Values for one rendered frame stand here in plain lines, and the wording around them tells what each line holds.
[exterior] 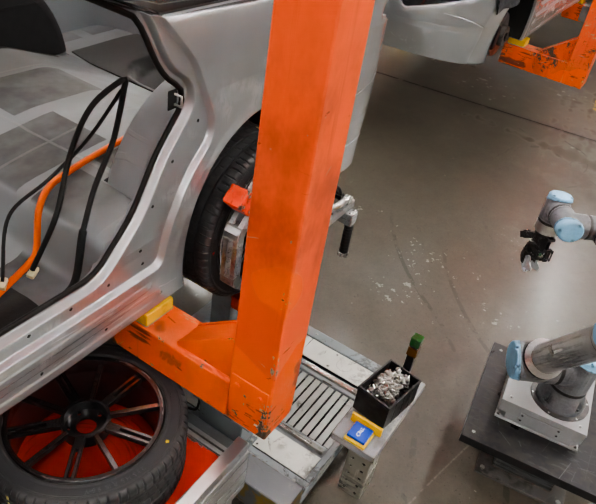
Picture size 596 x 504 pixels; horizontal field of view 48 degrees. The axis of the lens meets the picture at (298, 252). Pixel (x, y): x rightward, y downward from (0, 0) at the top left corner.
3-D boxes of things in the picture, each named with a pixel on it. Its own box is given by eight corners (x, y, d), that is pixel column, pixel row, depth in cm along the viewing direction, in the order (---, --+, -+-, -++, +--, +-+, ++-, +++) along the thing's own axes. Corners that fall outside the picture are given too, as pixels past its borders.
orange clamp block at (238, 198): (241, 191, 229) (231, 182, 221) (259, 200, 226) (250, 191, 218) (231, 208, 228) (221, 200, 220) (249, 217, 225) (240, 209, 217)
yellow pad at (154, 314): (145, 290, 239) (145, 279, 236) (174, 307, 234) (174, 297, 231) (117, 309, 229) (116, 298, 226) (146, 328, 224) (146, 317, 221)
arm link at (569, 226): (595, 225, 233) (583, 206, 243) (563, 220, 232) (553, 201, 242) (584, 246, 238) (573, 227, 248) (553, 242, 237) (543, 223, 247)
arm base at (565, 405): (583, 390, 270) (593, 373, 264) (583, 424, 255) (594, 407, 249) (536, 374, 273) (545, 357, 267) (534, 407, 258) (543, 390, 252)
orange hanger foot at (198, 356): (143, 317, 250) (143, 245, 230) (255, 387, 231) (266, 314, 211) (111, 341, 239) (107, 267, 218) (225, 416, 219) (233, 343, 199)
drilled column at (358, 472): (349, 469, 271) (370, 402, 246) (370, 482, 268) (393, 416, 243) (336, 486, 264) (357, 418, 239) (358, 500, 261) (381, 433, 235)
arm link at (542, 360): (544, 386, 257) (667, 361, 186) (500, 381, 256) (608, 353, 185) (543, 347, 262) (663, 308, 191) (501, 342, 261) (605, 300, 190)
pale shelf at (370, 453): (385, 367, 261) (387, 362, 260) (424, 389, 255) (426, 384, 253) (329, 437, 231) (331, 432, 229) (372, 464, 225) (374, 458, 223)
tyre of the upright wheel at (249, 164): (280, 155, 295) (220, 87, 234) (324, 175, 287) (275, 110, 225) (207, 285, 291) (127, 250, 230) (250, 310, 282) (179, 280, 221)
